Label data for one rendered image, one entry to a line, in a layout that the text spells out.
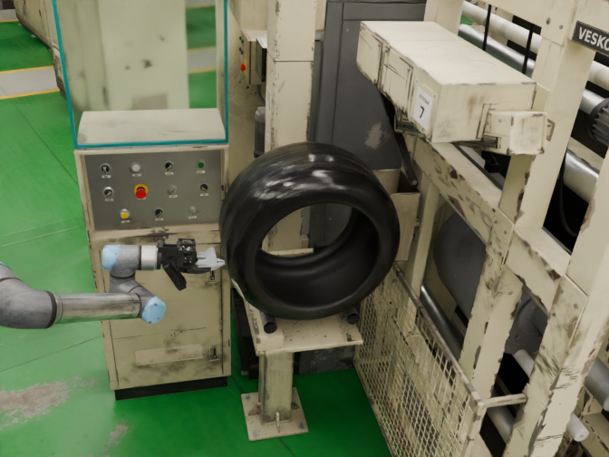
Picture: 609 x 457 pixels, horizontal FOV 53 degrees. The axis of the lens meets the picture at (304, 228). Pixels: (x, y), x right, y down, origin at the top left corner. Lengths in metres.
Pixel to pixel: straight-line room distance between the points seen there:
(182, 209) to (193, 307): 0.47
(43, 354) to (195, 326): 0.93
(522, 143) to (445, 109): 0.19
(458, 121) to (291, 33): 0.68
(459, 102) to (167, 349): 1.82
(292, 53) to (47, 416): 1.97
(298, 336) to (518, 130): 1.05
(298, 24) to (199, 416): 1.80
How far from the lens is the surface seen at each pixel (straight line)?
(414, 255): 2.40
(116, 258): 1.85
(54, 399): 3.13
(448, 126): 1.47
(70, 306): 1.66
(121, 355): 2.83
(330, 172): 1.73
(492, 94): 1.50
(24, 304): 1.60
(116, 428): 2.94
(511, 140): 1.44
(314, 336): 2.10
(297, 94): 1.99
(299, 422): 2.88
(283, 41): 1.93
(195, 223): 2.49
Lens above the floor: 2.19
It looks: 31 degrees down
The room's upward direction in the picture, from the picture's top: 4 degrees clockwise
